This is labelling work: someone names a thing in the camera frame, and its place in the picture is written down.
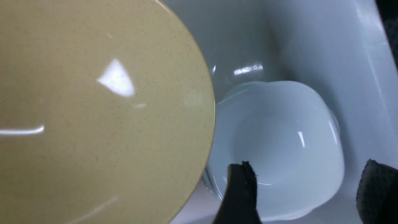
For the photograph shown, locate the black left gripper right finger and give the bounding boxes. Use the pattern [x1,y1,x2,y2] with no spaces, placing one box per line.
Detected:
[356,159,398,224]

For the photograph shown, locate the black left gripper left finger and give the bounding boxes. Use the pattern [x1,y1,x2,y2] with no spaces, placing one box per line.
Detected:
[213,161,261,224]

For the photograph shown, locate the white dishes under top dish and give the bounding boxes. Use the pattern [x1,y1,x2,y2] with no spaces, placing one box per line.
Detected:
[202,168,223,201]

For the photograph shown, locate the top white dish in tub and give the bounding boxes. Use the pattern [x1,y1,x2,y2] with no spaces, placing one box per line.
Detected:
[206,81,345,222]

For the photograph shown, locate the large white plastic tub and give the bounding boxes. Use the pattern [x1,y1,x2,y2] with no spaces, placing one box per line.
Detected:
[165,0,398,224]

